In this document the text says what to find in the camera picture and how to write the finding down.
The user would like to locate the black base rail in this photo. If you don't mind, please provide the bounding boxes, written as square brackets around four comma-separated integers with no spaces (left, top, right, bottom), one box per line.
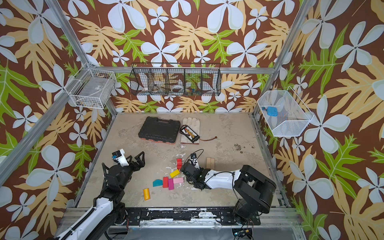
[125,207,261,227]

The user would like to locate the tape roll in basket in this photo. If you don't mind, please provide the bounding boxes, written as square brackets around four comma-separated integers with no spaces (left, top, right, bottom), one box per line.
[171,85,184,93]

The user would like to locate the white mesh basket right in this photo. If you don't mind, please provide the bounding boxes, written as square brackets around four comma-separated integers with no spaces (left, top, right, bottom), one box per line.
[258,88,315,138]

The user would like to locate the white wire basket left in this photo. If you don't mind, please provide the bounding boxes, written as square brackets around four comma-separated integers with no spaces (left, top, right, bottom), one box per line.
[67,68,117,109]

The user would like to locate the pink rectangular block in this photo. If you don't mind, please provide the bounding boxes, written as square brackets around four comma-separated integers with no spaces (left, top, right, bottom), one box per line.
[173,177,184,184]

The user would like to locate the red arch block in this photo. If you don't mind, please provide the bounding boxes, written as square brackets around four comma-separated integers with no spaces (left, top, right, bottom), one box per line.
[177,159,183,170]

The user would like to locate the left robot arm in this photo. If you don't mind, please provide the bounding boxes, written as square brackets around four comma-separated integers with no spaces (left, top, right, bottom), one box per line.
[55,149,146,240]

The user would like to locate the orange cylinder block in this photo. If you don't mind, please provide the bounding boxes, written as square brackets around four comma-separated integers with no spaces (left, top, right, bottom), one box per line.
[143,188,151,201]

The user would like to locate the teal quarter-round block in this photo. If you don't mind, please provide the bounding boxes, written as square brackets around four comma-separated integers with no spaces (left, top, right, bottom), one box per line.
[153,179,163,187]

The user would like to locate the yellow rectangular block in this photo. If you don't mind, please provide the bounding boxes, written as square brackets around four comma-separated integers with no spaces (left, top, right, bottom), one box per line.
[170,170,180,178]

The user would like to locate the natural wood block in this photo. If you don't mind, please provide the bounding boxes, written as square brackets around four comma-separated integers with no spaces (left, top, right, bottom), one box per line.
[207,158,215,169]
[206,158,211,169]

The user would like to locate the black tool case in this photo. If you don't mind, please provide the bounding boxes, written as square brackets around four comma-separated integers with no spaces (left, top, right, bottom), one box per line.
[138,117,181,144]

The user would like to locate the black wire basket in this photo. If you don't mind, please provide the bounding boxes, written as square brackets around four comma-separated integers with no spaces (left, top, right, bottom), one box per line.
[128,63,222,97]

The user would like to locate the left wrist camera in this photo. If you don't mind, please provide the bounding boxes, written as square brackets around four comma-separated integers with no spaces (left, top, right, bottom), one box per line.
[112,149,129,167]

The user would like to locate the red square block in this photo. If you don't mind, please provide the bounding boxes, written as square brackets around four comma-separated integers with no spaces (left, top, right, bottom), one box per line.
[163,177,169,188]

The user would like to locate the magenta rectangular block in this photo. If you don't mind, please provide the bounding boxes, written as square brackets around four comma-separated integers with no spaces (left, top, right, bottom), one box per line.
[168,179,175,190]

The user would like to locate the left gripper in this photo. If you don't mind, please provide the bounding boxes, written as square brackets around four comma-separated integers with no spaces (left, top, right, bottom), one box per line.
[119,151,145,191]

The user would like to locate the black charger board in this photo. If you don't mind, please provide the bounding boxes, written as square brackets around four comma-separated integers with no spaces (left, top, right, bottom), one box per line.
[179,125,200,144]

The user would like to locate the blue object in basket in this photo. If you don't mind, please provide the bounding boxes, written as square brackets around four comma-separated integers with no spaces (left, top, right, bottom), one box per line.
[262,107,278,117]

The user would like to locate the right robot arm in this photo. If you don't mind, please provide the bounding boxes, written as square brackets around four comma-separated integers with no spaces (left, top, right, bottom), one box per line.
[181,160,277,225]

